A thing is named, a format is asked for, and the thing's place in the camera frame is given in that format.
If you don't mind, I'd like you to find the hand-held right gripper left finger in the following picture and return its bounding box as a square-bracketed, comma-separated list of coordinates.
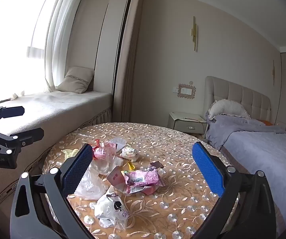
[10, 143, 96, 239]

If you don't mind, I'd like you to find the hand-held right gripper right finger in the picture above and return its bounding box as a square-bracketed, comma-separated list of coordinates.
[192, 141, 277, 239]

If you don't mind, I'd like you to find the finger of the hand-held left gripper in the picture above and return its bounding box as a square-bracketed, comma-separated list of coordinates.
[0, 127, 45, 155]
[0, 105, 25, 130]

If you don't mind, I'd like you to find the pink white package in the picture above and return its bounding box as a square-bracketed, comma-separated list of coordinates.
[106, 166, 131, 188]

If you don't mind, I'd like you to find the clear plastic bag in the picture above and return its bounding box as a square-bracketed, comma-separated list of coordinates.
[74, 162, 108, 201]

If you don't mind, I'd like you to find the pale yellow plastic scrap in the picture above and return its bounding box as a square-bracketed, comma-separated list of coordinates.
[62, 148, 80, 160]

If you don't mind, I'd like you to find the clear red printed bag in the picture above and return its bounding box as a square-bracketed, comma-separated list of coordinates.
[93, 140, 117, 160]

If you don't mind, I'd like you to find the clear plastic wrap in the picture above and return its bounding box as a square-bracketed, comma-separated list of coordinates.
[75, 128, 96, 143]

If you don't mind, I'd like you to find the beige armchair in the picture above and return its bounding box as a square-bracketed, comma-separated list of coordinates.
[0, 91, 113, 155]

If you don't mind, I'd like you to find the white paper scrap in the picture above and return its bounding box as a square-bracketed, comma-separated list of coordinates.
[113, 137, 127, 152]

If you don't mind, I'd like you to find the white black printed plastic bag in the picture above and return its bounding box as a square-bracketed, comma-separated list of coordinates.
[94, 188, 129, 231]

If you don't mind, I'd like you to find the beige nightstand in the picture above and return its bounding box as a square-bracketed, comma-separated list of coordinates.
[167, 112, 207, 135]

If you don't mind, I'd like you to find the crumpled wrapper ball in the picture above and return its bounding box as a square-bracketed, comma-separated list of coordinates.
[120, 146, 140, 160]

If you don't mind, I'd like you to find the purple duvet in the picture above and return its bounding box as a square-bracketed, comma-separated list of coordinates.
[205, 115, 286, 229]

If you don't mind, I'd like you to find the white printed wrapper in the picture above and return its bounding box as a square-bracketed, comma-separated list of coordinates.
[123, 184, 159, 197]

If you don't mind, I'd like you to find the white ruffled pillow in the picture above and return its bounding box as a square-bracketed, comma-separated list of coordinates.
[206, 99, 250, 120]

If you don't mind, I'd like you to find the pink snack wrapper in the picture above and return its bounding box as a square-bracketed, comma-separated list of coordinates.
[123, 168, 164, 187]

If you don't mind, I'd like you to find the beige cushion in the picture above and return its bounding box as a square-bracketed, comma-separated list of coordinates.
[57, 66, 95, 94]

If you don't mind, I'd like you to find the beige tufted headboard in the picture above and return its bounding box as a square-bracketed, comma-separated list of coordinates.
[204, 76, 272, 127]

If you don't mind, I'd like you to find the white sheer curtain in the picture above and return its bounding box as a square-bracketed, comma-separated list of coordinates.
[26, 0, 87, 92]

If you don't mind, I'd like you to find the beige curtain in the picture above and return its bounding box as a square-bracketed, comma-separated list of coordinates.
[113, 0, 147, 128]

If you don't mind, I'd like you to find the framed wall switch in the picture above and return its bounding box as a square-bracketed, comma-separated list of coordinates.
[173, 83, 198, 99]

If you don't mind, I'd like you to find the gold wall lamp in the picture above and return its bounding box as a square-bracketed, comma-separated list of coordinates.
[191, 16, 198, 53]

